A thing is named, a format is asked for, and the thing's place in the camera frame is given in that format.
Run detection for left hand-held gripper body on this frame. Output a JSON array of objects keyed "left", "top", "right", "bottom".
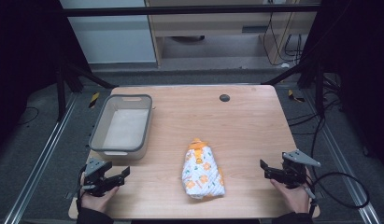
[{"left": 81, "top": 157, "right": 113, "bottom": 198}]

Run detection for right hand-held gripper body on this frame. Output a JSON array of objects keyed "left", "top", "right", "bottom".
[{"left": 280, "top": 149, "right": 322, "bottom": 189}]

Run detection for person's left hand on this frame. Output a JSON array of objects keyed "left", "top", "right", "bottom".
[{"left": 80, "top": 172, "right": 120, "bottom": 215}]

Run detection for person's right hand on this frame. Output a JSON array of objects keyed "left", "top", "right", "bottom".
[{"left": 270, "top": 179, "right": 311, "bottom": 215}]

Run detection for grey plastic storage bin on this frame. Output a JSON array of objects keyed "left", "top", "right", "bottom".
[{"left": 88, "top": 93, "right": 153, "bottom": 161}]

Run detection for folded white orange patterned cloth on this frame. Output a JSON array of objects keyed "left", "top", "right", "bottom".
[{"left": 180, "top": 137, "right": 226, "bottom": 200}]

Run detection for yellow black striped tape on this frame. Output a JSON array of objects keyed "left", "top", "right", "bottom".
[
  {"left": 88, "top": 91, "right": 101, "bottom": 109},
  {"left": 287, "top": 89, "right": 306, "bottom": 104}
]

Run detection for black metal stand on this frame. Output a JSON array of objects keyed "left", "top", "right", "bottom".
[
  {"left": 262, "top": 55, "right": 326, "bottom": 119},
  {"left": 54, "top": 59, "right": 119, "bottom": 123}
]

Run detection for dark curtain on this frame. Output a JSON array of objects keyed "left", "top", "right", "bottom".
[
  {"left": 300, "top": 0, "right": 384, "bottom": 172},
  {"left": 0, "top": 0, "right": 91, "bottom": 157}
]

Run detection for white cabinet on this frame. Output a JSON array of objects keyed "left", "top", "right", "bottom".
[{"left": 59, "top": 0, "right": 158, "bottom": 65}]

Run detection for light wooden desk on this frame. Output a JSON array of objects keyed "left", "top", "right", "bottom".
[{"left": 144, "top": 0, "right": 321, "bottom": 67}]

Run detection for black metal crossbar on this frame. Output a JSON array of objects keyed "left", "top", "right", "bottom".
[{"left": 60, "top": 4, "right": 321, "bottom": 18}]

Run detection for black floor cables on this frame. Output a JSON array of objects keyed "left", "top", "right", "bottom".
[{"left": 287, "top": 74, "right": 347, "bottom": 162}]

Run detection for aluminium floor rail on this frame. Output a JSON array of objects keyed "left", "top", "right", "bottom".
[
  {"left": 3, "top": 92, "right": 79, "bottom": 224},
  {"left": 301, "top": 90, "right": 382, "bottom": 224}
]

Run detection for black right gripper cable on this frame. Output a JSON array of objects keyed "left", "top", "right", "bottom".
[{"left": 303, "top": 171, "right": 371, "bottom": 218}]

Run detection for thin black floor cable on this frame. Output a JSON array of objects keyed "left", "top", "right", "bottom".
[{"left": 17, "top": 106, "right": 40, "bottom": 126}]

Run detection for black hanging desk cables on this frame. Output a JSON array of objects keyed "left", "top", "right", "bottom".
[{"left": 262, "top": 12, "right": 305, "bottom": 67}]

